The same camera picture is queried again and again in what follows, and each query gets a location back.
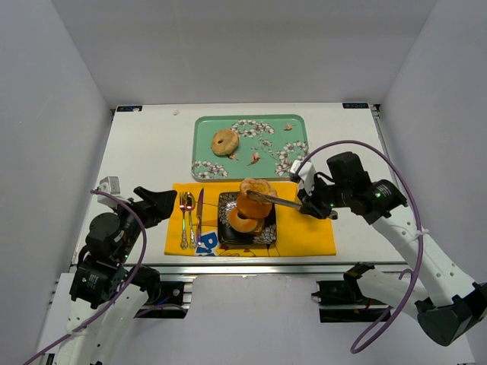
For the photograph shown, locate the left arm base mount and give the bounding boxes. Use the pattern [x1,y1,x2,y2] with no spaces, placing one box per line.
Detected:
[131,265,193,319]

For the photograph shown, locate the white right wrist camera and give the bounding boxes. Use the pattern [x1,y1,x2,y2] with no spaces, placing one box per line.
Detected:
[288,160,316,195]

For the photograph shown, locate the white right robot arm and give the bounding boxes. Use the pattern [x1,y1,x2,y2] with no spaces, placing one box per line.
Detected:
[290,151,486,347]

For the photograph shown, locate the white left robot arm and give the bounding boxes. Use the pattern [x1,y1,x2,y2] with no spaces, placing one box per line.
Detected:
[53,183,177,364]

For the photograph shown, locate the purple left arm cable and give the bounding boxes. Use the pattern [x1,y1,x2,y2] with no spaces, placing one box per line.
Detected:
[22,188,187,365]

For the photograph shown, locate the iridescent spoon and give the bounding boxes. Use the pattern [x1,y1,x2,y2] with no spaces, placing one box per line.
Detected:
[185,192,197,251]

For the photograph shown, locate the metal serving tongs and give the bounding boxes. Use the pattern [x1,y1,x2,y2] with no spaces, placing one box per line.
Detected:
[247,190,338,220]

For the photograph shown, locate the plain pale bagel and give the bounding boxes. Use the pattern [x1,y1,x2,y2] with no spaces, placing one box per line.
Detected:
[211,129,240,156]

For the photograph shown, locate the right blue table label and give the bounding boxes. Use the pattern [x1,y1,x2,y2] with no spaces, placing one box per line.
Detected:
[342,102,369,109]

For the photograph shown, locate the iridescent knife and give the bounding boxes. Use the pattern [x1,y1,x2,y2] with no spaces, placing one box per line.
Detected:
[196,188,205,246]

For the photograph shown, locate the left blue table label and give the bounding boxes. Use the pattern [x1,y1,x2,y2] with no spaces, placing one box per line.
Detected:
[116,105,143,113]

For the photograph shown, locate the yellow cartoon placemat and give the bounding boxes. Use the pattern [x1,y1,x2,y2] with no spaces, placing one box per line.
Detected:
[164,182,336,258]

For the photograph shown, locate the iridescent fork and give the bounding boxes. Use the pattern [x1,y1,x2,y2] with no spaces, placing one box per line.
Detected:
[179,192,189,250]

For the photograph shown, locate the green floral tray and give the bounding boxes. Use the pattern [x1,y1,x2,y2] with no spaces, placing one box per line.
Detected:
[191,114,309,181]

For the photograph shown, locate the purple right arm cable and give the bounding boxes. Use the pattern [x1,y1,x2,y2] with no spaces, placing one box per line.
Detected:
[298,139,424,354]

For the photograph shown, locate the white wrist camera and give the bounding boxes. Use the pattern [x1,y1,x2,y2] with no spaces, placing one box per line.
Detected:
[96,176,121,208]
[288,160,316,195]

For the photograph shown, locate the sugared twisted ring bread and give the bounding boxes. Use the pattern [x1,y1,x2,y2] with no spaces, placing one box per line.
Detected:
[237,178,278,219]

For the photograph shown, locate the brown bread loaf slice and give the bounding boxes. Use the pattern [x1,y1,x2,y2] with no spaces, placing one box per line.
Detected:
[253,219,265,234]

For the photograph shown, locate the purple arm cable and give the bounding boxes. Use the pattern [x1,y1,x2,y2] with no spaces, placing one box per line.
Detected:
[22,188,187,365]
[298,139,424,354]

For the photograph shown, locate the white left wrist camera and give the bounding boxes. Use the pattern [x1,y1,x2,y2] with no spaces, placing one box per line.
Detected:
[96,176,121,208]

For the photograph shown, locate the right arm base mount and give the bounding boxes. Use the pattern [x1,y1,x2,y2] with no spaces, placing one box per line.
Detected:
[310,262,391,323]

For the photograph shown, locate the small glazed orange donut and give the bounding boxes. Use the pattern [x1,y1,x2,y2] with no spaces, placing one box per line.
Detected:
[228,208,259,233]

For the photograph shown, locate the blue table label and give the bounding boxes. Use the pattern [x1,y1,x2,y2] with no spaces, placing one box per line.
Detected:
[116,105,143,113]
[342,102,369,109]

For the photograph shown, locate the black floral square plate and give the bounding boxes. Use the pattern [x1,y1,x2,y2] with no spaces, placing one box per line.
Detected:
[218,192,277,246]

